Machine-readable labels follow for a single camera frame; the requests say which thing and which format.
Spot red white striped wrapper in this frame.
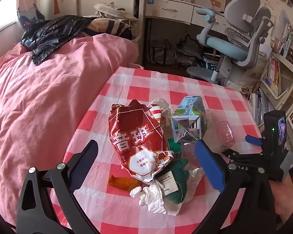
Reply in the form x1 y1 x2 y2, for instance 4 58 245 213
149 104 169 125

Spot row of upright books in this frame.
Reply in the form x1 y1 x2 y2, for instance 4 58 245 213
267 58 283 96

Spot white book rack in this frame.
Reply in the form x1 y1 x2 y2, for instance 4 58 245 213
260 51 293 152

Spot pile of papers and booklets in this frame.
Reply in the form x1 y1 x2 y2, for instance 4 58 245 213
250 90 274 125

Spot beige black striped cloth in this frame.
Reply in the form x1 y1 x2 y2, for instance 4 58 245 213
84 18 132 41

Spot clear plastic bottle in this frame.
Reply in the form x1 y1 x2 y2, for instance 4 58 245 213
167 121 236 160

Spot white desk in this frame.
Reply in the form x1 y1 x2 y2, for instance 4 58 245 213
138 0 235 66

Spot books on wall shelf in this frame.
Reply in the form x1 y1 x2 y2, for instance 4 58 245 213
276 22 293 57

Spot narrow white desk drawer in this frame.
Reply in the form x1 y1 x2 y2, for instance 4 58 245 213
192 6 226 27

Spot person's right hand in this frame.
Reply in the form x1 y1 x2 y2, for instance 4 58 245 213
269 174 293 223

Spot orange peel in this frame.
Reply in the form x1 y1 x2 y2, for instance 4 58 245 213
108 175 138 191

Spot green cloth with white tag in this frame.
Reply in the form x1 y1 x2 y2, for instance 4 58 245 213
159 158 189 205

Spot red white checked tablecloth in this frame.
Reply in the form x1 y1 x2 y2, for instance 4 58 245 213
47 66 265 234

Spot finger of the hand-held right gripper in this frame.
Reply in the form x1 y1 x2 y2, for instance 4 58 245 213
245 135 264 147
221 149 264 162

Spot crumpled clear plastic bag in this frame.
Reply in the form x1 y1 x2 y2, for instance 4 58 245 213
174 35 205 67

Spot wide white desk drawer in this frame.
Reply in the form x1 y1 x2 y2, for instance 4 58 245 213
145 0 193 17

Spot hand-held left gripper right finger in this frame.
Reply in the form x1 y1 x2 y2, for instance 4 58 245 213
194 140 277 234

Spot pink duvet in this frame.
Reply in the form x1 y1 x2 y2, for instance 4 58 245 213
0 33 139 225

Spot white tissue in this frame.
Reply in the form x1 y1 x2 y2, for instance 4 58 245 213
130 179 183 215
178 164 205 201

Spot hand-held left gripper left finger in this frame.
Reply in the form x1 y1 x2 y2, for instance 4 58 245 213
16 139 99 234

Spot black plastic bag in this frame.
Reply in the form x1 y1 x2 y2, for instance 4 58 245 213
21 15 98 66

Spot clear bag with black trim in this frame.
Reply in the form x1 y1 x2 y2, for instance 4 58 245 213
148 39 176 65

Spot blue white milk carton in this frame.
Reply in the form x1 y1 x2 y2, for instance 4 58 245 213
170 96 208 144

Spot beige tote bag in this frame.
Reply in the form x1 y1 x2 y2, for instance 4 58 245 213
231 58 269 90

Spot red snack bag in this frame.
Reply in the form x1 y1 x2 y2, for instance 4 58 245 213
109 99 175 184

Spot blue white box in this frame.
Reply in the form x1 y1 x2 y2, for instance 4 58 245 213
203 56 222 72

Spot grey blue office chair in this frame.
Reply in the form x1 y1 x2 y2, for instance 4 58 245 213
187 0 275 83

